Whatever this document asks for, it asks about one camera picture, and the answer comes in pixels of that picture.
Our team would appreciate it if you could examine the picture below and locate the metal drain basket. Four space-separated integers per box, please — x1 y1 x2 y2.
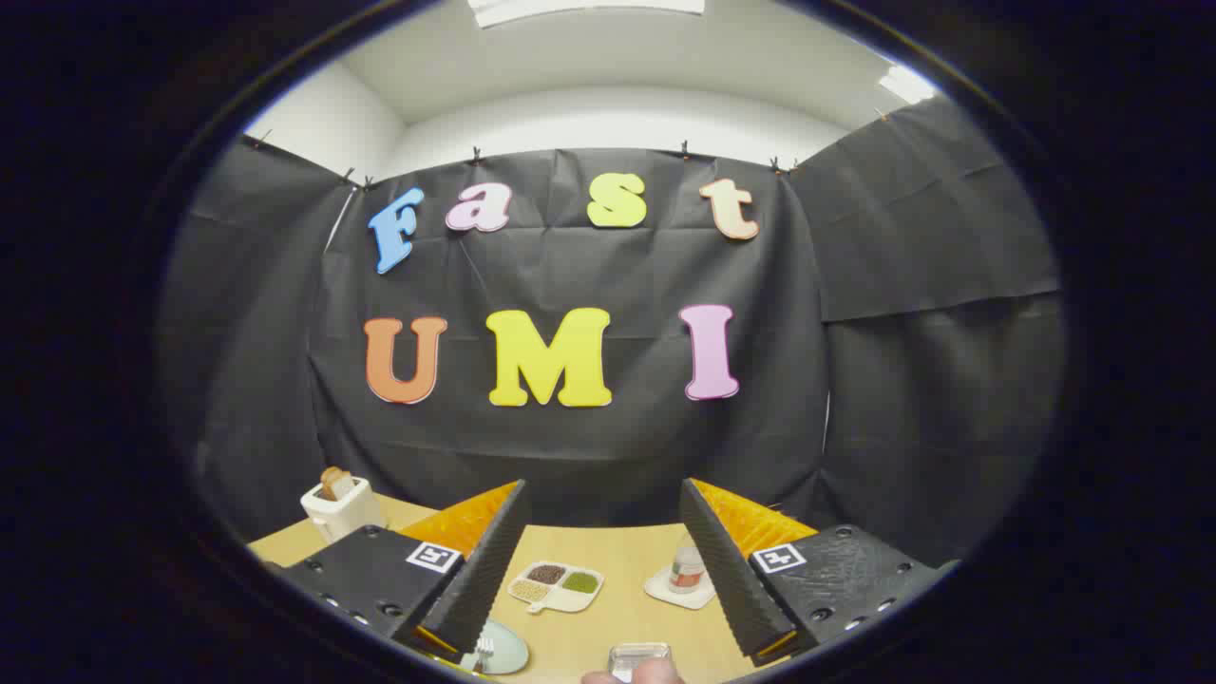
608 642 673 683

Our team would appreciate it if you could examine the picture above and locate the pale green plate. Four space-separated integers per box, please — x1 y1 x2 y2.
461 619 530 675

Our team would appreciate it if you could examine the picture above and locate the ceiling light panel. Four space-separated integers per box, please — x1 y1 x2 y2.
878 65 940 105
467 0 707 29

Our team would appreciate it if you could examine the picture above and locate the white divided tray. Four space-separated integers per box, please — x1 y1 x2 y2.
506 560 605 615

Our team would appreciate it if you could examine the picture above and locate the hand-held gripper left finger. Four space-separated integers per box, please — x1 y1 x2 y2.
280 480 530 666

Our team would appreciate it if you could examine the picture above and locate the clear plastic water bottle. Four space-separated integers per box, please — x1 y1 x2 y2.
668 532 708 595

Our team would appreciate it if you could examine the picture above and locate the white square coaster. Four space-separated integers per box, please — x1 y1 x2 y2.
643 566 717 611

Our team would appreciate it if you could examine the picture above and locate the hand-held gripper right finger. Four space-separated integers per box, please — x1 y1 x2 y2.
678 478 960 666

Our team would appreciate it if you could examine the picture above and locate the white toaster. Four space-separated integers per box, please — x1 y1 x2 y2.
300 475 389 544

